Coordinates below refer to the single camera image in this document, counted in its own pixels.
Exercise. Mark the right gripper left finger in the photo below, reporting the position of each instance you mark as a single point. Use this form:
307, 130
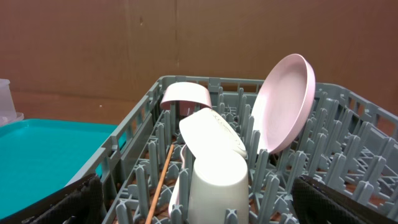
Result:
79, 202

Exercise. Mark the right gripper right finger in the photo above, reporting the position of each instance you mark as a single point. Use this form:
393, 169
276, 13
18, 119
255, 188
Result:
316, 203

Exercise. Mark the white plastic fork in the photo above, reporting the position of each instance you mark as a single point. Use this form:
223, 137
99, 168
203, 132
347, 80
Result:
174, 200

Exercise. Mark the wooden chopstick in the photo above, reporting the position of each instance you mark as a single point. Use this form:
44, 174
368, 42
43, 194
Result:
159, 186

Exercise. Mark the white plastic cup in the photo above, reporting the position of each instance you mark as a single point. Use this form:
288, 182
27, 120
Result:
219, 182

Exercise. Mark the white round plate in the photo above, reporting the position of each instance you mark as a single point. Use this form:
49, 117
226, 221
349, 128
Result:
283, 103

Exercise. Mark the white bowl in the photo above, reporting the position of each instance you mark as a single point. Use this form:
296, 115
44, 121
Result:
206, 132

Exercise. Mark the pink bowl with food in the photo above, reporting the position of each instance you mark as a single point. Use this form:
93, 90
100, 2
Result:
187, 94

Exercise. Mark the teal plastic tray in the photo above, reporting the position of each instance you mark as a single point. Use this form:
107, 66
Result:
40, 156

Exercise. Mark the grey plastic dish rack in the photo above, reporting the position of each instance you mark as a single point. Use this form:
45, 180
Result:
342, 145

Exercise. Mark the clear plastic bin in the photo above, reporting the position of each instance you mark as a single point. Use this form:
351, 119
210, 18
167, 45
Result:
8, 113

